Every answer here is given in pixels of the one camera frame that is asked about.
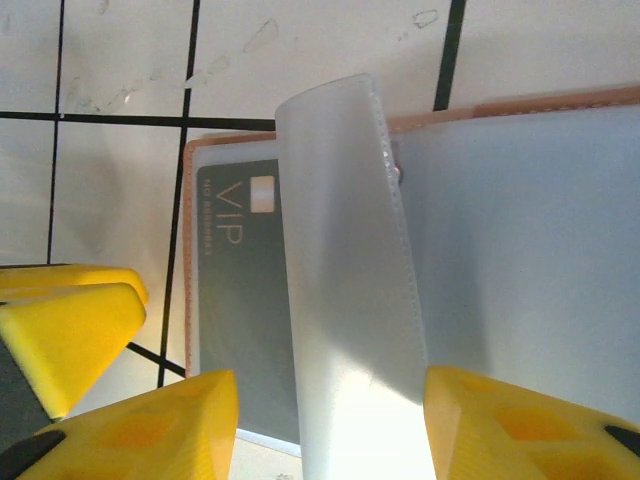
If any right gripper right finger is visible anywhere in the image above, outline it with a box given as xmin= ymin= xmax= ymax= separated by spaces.
xmin=422 ymin=364 xmax=640 ymax=480

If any pink leather card holder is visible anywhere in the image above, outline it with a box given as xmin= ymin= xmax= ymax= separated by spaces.
xmin=182 ymin=71 xmax=640 ymax=480

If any black VIP card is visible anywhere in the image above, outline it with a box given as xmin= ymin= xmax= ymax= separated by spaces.
xmin=195 ymin=158 xmax=302 ymax=447

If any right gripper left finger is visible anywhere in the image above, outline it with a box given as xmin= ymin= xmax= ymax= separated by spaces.
xmin=13 ymin=368 xmax=240 ymax=480

